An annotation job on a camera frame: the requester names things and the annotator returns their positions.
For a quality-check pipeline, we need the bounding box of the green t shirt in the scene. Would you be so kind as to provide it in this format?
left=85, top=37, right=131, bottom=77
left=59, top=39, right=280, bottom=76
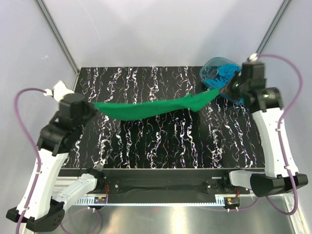
left=94, top=89, right=220, bottom=121

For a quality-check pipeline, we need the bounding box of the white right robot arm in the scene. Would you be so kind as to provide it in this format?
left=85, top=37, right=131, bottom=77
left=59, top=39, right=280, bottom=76
left=220, top=61, right=308, bottom=197

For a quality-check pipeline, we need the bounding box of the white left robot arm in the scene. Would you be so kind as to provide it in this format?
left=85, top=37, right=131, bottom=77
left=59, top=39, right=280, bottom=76
left=6, top=81, right=106, bottom=234

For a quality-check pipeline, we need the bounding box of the blue t shirt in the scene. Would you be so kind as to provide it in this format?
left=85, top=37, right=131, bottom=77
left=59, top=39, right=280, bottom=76
left=202, top=63, right=241, bottom=90

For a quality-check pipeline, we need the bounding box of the clear blue plastic bin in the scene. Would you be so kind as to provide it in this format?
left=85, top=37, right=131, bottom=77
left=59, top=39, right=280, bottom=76
left=199, top=57, right=242, bottom=90

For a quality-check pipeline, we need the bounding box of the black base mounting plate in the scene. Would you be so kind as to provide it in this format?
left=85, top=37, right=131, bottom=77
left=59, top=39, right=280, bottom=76
left=58, top=168, right=266, bottom=204

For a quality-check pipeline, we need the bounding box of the left aluminium corner post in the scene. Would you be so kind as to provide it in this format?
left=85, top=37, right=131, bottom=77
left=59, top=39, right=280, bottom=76
left=34, top=0, right=80, bottom=76

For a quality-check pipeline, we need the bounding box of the aluminium corner post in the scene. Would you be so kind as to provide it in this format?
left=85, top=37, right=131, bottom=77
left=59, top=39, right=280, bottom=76
left=34, top=0, right=80, bottom=76
left=256, top=0, right=293, bottom=54

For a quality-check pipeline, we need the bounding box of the right aluminium corner post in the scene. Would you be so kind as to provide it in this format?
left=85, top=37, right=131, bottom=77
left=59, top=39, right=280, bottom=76
left=256, top=0, right=293, bottom=54

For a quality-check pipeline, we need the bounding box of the aluminium front frame rail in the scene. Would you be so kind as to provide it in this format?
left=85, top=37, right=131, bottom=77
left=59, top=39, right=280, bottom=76
left=23, top=192, right=312, bottom=234

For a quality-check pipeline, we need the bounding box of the white slotted cable duct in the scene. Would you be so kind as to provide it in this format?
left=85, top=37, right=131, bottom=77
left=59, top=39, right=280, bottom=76
left=74, top=195, right=237, bottom=207

